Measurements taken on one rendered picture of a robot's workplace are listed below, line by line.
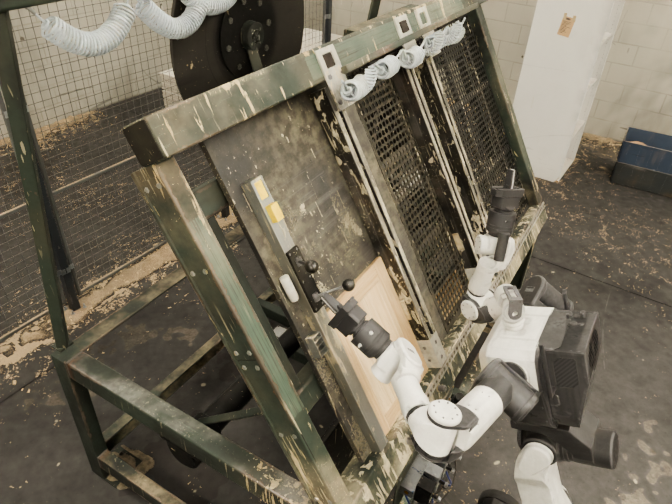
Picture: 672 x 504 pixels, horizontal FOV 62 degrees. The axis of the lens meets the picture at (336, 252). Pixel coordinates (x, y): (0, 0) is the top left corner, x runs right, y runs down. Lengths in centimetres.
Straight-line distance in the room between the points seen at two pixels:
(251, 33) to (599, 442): 185
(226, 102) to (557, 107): 430
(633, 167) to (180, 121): 498
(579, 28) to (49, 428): 471
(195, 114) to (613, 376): 299
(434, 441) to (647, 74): 573
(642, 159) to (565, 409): 432
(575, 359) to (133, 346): 263
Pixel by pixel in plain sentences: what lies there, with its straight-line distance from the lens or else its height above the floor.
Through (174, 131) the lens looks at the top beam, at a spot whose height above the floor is 192.
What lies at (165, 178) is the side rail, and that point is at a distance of 135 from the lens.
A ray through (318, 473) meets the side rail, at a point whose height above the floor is 105.
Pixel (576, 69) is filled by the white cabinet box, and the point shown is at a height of 104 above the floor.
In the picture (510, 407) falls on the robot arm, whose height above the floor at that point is 131.
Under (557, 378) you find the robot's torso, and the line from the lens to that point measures 167.
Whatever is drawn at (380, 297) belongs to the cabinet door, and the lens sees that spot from 193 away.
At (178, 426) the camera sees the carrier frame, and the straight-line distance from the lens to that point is 212.
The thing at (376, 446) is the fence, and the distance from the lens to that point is 188.
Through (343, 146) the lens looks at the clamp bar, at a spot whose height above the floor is 167.
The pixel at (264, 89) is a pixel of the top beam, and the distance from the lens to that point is 156.
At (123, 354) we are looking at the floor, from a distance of 355.
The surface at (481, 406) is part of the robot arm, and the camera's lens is 142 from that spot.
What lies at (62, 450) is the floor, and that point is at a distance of 320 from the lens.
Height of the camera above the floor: 244
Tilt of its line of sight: 36 degrees down
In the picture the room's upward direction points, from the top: 3 degrees clockwise
